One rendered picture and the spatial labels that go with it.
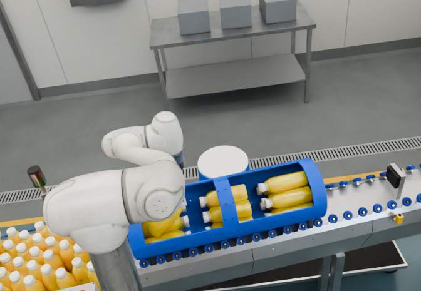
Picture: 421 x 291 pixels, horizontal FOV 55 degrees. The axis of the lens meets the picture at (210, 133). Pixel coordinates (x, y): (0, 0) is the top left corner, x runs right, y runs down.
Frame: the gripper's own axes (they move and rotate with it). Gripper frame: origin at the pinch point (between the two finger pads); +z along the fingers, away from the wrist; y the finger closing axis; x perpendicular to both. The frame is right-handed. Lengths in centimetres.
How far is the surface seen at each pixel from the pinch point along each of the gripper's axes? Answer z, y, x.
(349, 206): 35, 3, -80
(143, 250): 17.4, -9.0, 20.3
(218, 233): 18.1, -8.9, -12.6
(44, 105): 127, 330, 145
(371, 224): 39, -7, -87
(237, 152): 24, 48, -35
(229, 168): 24, 36, -28
